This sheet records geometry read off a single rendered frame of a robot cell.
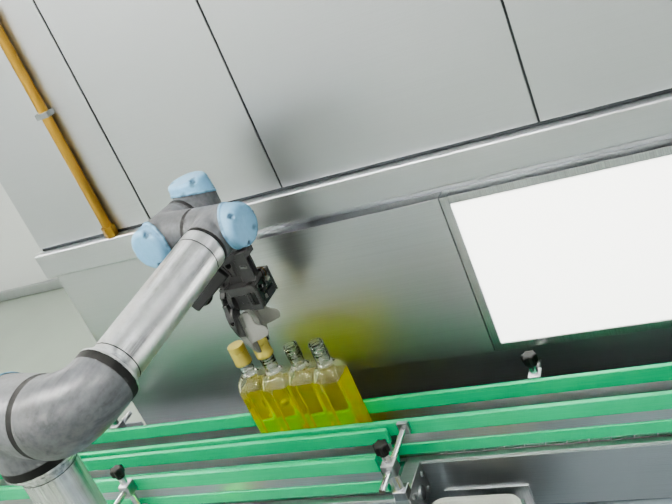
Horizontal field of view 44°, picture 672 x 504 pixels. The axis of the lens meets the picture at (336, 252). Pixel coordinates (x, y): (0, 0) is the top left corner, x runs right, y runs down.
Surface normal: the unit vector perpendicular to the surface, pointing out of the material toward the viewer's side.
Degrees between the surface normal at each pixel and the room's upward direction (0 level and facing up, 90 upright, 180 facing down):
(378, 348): 90
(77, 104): 90
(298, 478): 90
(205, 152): 90
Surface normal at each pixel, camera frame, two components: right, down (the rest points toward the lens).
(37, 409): -0.15, -0.25
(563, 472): -0.29, 0.51
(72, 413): 0.29, 0.00
